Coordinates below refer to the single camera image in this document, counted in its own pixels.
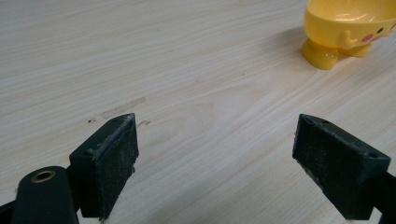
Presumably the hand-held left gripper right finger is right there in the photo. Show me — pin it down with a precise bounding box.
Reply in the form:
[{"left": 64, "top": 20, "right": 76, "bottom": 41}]
[{"left": 291, "top": 113, "right": 392, "bottom": 221}]

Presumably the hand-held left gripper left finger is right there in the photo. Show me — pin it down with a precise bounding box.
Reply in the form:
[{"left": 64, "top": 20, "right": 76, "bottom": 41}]
[{"left": 68, "top": 112, "right": 140, "bottom": 221}]

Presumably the yellow duck-shaped plastic bowl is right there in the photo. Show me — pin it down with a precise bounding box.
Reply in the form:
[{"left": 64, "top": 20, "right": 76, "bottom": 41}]
[{"left": 300, "top": 0, "right": 396, "bottom": 71}]

